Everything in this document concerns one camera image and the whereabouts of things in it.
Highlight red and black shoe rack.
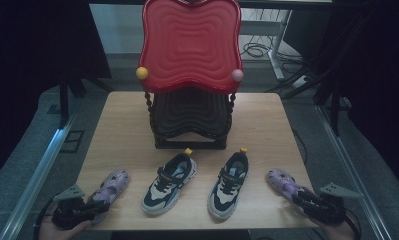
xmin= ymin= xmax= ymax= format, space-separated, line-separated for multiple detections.
xmin=135 ymin=0 xmax=245 ymax=151

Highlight coiled black cable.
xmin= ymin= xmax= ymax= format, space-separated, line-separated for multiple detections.
xmin=241 ymin=41 xmax=272 ymax=60

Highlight purple sneaker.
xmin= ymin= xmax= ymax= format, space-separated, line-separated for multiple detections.
xmin=265 ymin=167 xmax=314 ymax=215
xmin=85 ymin=168 xmax=132 ymax=225

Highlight black stand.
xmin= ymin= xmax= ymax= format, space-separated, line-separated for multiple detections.
xmin=57 ymin=70 xmax=115 ymax=130
xmin=266 ymin=64 xmax=342 ymax=137

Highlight navy and white sneaker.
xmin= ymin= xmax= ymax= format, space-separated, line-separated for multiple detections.
xmin=141 ymin=147 xmax=199 ymax=216
xmin=206 ymin=147 xmax=250 ymax=221

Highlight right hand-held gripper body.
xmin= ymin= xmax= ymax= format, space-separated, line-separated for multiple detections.
xmin=316 ymin=181 xmax=364 ymax=227

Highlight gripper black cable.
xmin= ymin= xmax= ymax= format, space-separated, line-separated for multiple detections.
xmin=32 ymin=195 xmax=60 ymax=240
xmin=342 ymin=207 xmax=363 ymax=240

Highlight person's right hand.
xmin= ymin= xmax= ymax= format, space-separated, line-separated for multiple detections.
xmin=307 ymin=215 xmax=359 ymax=240

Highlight white desk frame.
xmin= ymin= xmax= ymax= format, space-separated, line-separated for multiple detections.
xmin=239 ymin=9 xmax=293 ymax=82

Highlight aluminium rail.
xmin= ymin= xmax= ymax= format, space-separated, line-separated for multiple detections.
xmin=0 ymin=114 xmax=77 ymax=240
xmin=314 ymin=104 xmax=393 ymax=240

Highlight person's left hand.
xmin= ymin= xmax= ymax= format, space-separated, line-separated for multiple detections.
xmin=38 ymin=215 xmax=92 ymax=240

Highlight white power strip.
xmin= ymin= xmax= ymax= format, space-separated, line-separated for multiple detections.
xmin=291 ymin=75 xmax=312 ymax=89

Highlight black curtain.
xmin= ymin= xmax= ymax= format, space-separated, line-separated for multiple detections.
xmin=0 ymin=0 xmax=112 ymax=183
xmin=282 ymin=0 xmax=399 ymax=201

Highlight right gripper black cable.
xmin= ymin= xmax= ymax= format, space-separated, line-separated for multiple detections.
xmin=342 ymin=207 xmax=363 ymax=240

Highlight black floor tape marks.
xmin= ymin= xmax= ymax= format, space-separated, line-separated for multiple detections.
xmin=60 ymin=129 xmax=86 ymax=155

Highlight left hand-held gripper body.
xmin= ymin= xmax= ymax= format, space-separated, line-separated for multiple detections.
xmin=51 ymin=183 xmax=89 ymax=231

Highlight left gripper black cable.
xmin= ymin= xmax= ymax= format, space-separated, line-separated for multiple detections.
xmin=32 ymin=195 xmax=60 ymax=240

